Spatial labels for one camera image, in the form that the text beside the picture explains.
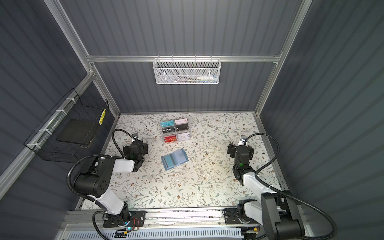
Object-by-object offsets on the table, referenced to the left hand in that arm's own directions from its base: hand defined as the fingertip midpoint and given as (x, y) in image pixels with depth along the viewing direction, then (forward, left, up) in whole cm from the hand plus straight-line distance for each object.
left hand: (134, 145), depth 95 cm
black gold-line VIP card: (+11, -31, +3) cm, 33 cm away
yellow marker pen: (+6, +13, +21) cm, 25 cm away
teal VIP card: (+14, -21, +5) cm, 26 cm away
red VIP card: (+6, -22, -2) cm, 23 cm away
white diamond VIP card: (+7, -32, -2) cm, 32 cm away
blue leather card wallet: (-9, -26, -4) cm, 28 cm away
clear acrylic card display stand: (+10, -26, +1) cm, 28 cm away
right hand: (-8, -67, +8) cm, 68 cm away
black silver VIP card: (+11, -22, +2) cm, 24 cm away
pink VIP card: (+15, -30, +6) cm, 34 cm away
